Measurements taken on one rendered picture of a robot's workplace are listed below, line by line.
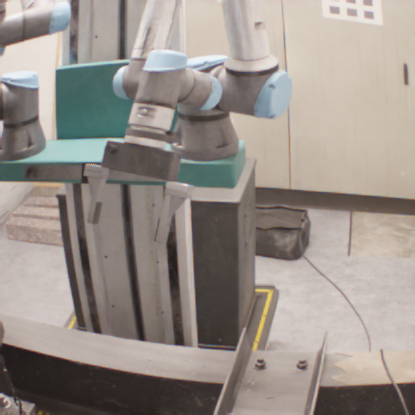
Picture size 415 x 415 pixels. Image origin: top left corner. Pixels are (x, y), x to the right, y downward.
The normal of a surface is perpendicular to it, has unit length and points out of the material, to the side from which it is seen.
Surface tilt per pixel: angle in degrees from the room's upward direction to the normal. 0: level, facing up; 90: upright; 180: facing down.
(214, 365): 0
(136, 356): 0
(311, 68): 90
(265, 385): 0
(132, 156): 67
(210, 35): 90
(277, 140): 90
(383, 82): 90
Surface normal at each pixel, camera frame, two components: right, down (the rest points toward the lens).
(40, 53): -0.19, 0.42
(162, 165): -0.25, 0.02
